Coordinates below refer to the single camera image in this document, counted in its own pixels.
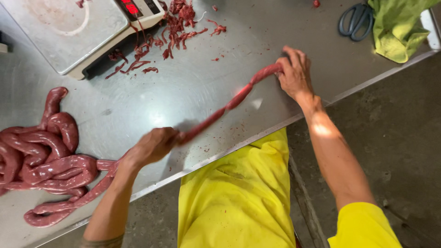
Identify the person's right hand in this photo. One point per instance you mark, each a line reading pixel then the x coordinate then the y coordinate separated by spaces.
pixel 295 76

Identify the green cloth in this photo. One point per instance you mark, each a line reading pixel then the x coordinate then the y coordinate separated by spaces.
pixel 396 29

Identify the white digital kitchen scale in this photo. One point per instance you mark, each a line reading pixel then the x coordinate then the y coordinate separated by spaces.
pixel 74 29

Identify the person's left hand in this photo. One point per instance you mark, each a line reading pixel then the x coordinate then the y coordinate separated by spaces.
pixel 151 146

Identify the heap of red meat scraps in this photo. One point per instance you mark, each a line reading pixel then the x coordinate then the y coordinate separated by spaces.
pixel 172 32

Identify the person's right fingers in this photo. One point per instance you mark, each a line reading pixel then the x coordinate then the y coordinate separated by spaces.
pixel 287 57

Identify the person's yellow shirt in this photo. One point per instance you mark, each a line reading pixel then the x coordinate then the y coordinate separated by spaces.
pixel 241 196

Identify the person's left fingers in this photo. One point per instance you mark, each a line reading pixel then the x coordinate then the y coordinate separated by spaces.
pixel 168 136

